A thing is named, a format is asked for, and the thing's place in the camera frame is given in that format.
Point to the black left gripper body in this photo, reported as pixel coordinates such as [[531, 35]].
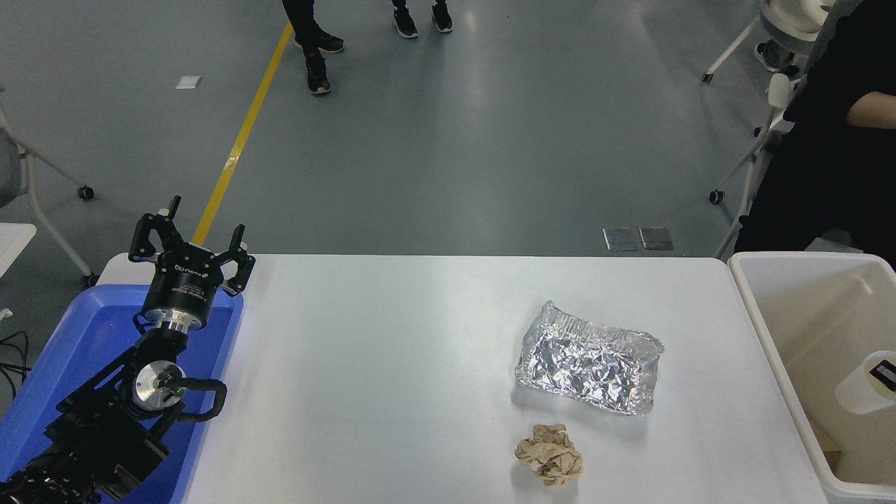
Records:
[[183, 280]]

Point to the white paper cup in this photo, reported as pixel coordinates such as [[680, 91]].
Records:
[[857, 388]]

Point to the person's forearm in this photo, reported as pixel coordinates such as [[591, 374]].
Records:
[[871, 110]]

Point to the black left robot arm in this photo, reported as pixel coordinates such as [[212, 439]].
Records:
[[105, 434]]

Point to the large pale plastic bin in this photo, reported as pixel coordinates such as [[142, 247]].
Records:
[[805, 315]]

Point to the white-framed wheeled chair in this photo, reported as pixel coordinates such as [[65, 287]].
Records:
[[38, 210]]

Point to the blue plastic tray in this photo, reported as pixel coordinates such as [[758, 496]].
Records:
[[77, 336]]

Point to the small white side table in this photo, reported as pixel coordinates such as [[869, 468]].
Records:
[[14, 245]]

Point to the standing person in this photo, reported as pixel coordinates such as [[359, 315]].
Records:
[[316, 70], [404, 21]]

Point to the metal floor plate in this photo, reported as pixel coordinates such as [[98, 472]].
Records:
[[620, 239], [656, 238]]

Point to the crumpled silver foil tray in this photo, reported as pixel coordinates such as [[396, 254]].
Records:
[[588, 360]]

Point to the seated person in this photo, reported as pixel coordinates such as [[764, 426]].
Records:
[[770, 54]]

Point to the crumpled tan paper ball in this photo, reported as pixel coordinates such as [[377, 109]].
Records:
[[549, 455]]

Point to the white wheeled chair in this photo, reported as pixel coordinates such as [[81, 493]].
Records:
[[787, 14]]

